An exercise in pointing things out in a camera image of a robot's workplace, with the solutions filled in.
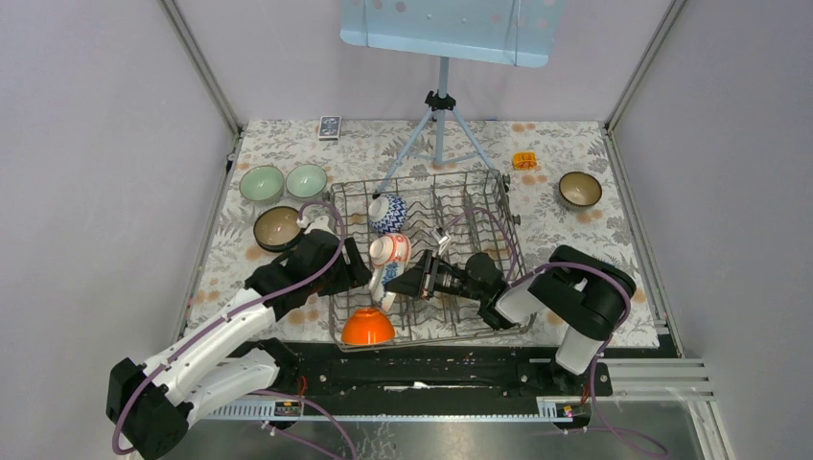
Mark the small yellow orange toy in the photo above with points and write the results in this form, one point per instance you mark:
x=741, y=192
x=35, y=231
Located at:
x=524, y=161

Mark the grey wire dish rack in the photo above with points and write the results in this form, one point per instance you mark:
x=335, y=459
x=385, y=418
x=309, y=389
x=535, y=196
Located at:
x=474, y=208

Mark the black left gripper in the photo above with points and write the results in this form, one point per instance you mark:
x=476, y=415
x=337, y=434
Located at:
x=355, y=273

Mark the light green bowl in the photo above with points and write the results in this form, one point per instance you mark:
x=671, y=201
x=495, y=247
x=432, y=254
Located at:
x=263, y=184

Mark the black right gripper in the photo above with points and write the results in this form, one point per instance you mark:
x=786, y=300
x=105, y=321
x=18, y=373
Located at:
x=419, y=281

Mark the pale green checkered bowl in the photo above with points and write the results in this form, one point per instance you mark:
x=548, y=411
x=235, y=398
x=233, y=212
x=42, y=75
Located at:
x=307, y=181

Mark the white red patterned bowl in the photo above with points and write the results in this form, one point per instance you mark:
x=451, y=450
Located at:
x=390, y=255

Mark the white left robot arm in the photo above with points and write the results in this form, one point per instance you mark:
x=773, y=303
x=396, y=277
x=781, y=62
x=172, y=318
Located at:
x=153, y=404

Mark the blue white zigzag bowl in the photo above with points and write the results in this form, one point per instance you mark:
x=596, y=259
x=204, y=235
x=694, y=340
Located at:
x=387, y=213

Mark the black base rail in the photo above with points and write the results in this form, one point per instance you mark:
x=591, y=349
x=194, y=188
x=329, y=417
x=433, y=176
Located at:
x=428, y=380

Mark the light blue tripod stand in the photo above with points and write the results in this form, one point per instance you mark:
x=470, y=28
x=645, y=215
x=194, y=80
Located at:
x=439, y=103

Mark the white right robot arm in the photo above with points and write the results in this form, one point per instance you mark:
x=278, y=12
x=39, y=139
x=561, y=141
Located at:
x=593, y=298

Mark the light blue board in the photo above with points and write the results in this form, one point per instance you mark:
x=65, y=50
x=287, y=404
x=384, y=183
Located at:
x=517, y=33

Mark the playing card box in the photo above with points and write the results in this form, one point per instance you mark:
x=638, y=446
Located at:
x=329, y=128

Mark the dark brown patterned bowl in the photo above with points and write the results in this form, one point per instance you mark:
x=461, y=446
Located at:
x=579, y=190

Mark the orange bowl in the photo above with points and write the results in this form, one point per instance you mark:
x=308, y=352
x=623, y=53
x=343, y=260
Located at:
x=367, y=326

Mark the white blue floral bowl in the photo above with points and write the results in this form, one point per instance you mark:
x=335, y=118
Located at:
x=381, y=297

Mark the pink speckled bowl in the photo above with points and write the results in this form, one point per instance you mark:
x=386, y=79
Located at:
x=276, y=230

